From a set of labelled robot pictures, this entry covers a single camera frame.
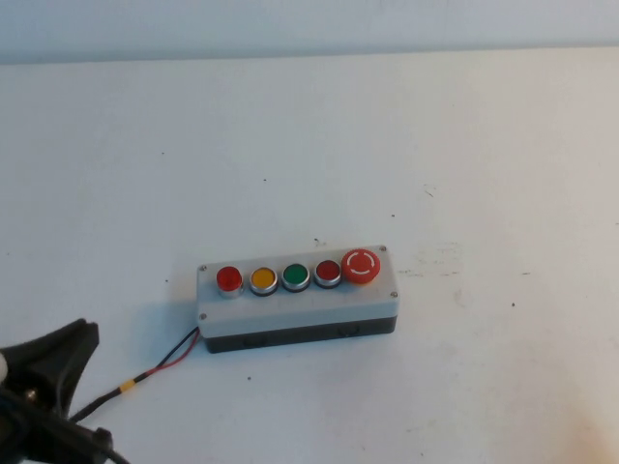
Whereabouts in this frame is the red emergency stop mushroom button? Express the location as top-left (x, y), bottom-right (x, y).
top-left (340, 247), bottom-right (382, 287)

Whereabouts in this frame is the red illuminated push button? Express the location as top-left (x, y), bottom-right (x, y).
top-left (215, 265), bottom-right (245, 300)

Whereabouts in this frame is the dark red push button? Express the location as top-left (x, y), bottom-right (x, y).
top-left (312, 259), bottom-right (344, 291)

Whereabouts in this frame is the yellow push button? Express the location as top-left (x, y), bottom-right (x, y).
top-left (248, 266), bottom-right (280, 298)

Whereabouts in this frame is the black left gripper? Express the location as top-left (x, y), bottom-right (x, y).
top-left (0, 317), bottom-right (116, 464)

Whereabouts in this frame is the black and red power cable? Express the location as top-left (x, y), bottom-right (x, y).
top-left (72, 325), bottom-right (201, 422)

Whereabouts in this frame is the green push button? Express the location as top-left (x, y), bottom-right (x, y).
top-left (280, 262), bottom-right (311, 294)

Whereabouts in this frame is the grey button control box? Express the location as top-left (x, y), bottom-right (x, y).
top-left (196, 244), bottom-right (400, 355)

